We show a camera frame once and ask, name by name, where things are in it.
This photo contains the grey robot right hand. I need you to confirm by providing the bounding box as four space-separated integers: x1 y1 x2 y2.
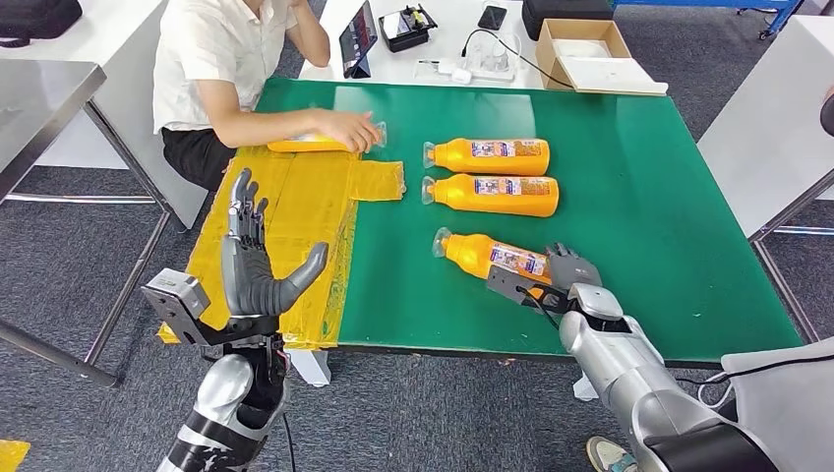
544 242 604 293

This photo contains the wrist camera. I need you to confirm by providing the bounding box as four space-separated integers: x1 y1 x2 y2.
486 265 571 316
141 267 211 346

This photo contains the person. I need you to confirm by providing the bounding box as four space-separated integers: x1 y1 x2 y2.
152 0 386 192
719 337 834 472

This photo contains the brown cardboard box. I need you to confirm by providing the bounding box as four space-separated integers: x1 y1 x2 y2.
535 18 671 97

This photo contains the black smartphone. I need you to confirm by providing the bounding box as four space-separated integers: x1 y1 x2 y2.
476 5 508 31

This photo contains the black tablet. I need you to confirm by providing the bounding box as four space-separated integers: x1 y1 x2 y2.
338 0 380 80

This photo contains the grey steel table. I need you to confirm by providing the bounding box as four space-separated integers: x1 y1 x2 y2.
0 59 173 390

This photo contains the black charger tray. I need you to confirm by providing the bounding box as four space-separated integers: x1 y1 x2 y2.
378 4 439 54

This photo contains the blue steel frame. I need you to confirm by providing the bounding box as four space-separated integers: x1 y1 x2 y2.
612 0 807 41

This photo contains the yellow taped cardboard sheet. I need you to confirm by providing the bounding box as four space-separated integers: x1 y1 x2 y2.
155 146 407 352

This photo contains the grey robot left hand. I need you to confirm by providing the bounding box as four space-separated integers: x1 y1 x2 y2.
221 167 330 319

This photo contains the orange detergent bottle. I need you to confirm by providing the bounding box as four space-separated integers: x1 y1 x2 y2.
267 120 388 155
432 226 555 302
422 137 552 177
420 173 561 219

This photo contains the black cable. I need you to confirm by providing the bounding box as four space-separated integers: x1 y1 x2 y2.
674 354 834 386
460 28 576 90

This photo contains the black bag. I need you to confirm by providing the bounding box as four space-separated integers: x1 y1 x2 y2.
0 0 85 49

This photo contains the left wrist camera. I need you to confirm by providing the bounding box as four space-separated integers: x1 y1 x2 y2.
141 267 211 346

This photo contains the person's right hand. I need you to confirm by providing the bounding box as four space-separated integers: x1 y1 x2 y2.
314 109 385 155

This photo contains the white foam sheet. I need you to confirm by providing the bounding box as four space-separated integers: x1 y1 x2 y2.
559 55 671 97

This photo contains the black case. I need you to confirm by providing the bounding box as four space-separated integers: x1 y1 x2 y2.
520 0 616 41

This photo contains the white table leg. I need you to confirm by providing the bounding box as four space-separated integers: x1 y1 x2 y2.
571 372 601 402
284 349 333 389

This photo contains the white cable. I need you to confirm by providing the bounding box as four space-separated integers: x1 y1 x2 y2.
696 371 737 410

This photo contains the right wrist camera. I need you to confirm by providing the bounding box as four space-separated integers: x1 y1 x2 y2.
486 265 571 316

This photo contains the person's foot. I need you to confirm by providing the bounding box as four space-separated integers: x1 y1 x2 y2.
586 435 641 472

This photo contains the white desk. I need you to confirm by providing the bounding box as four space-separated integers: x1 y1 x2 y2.
0 0 209 230
696 16 834 344
298 0 545 89

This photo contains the green table mat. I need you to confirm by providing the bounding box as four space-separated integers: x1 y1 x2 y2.
255 78 804 364

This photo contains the clear white power strip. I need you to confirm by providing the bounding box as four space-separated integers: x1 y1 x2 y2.
463 29 520 84

